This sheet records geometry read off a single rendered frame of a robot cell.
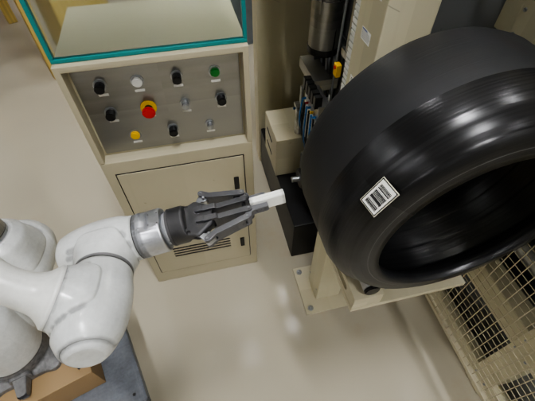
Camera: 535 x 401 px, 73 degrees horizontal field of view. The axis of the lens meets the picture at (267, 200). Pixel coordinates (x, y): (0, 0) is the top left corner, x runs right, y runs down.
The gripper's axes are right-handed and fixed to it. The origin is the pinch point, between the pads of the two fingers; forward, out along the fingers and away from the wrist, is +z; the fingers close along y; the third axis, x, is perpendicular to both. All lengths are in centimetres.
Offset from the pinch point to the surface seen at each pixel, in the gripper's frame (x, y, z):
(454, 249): 39, -4, 47
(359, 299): 41.5, -9.5, 17.6
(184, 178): 44, 56, -27
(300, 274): 126, 43, 10
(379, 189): -7.6, -10.2, 18.1
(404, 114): -14.9, -2.0, 25.4
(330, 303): 128, 24, 20
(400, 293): 49, -8, 31
